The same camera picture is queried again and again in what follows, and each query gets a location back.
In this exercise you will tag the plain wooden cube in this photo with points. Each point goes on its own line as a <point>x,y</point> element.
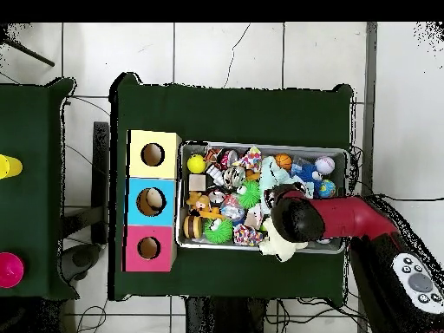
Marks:
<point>197,182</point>

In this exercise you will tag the small orange basketball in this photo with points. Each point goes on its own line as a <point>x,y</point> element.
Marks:
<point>283,161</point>

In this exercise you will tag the dark green side-table cloth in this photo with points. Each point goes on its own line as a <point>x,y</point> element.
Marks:
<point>34,208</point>

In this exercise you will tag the black tripod leg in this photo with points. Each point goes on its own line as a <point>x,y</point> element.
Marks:
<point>31,55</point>

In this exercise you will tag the yellow plastic cup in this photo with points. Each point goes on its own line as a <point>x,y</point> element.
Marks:
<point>9,166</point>

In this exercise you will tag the green spiky toy with eyes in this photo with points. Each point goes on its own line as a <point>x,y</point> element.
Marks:
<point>220,232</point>
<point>251,194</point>

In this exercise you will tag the dark green table cloth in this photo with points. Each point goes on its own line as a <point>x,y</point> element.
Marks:
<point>225,114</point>

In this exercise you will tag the beige round toy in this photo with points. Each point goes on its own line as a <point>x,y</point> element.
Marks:
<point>154,198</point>

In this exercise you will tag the small white baseball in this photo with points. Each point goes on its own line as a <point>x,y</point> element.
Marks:
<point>325,165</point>

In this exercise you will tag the shallow clear mesh bin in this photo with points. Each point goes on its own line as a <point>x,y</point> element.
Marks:
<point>305,148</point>

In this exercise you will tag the pale mint muslin cloth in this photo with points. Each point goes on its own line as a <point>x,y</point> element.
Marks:
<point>274,175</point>

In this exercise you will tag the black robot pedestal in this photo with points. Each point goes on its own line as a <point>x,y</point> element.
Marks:
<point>225,315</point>

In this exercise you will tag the small globe ball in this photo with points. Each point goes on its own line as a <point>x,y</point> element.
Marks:
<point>327,189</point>

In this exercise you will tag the cream muslin cloth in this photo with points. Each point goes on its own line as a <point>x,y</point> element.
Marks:
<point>277,248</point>

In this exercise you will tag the wooden box with three holes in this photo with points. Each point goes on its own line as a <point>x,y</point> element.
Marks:
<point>138,166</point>

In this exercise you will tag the pink plastic cup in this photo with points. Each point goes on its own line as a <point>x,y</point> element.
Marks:
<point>10,270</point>

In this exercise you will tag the blue spiky toy with eyes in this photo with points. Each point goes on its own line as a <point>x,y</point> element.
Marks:
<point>305,173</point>

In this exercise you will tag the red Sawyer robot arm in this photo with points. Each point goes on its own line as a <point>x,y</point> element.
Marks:
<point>347,216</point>

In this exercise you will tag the wooden toy hamburger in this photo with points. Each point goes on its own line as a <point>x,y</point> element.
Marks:
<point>192,227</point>

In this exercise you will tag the yellow smiley ball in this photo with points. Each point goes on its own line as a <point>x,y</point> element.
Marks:
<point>196,164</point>

